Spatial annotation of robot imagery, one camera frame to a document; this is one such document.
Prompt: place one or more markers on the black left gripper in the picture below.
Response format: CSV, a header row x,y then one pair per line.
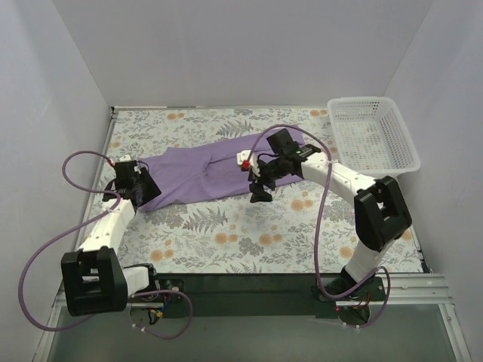
x,y
143,190

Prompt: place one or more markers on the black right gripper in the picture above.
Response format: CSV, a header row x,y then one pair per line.
x,y
263,176

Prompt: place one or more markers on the purple t shirt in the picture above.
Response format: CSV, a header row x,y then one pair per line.
x,y
210,172

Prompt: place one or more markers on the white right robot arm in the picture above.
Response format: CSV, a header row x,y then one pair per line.
x,y
381,213

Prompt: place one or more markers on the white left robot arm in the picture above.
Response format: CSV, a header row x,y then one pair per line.
x,y
94,282

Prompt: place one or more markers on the floral table mat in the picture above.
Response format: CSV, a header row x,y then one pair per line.
x,y
302,225

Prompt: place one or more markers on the white plastic basket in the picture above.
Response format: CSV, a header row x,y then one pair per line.
x,y
372,137

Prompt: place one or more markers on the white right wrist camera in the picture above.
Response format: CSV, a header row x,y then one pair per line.
x,y
247,161

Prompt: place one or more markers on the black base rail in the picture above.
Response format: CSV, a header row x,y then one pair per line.
x,y
241,295

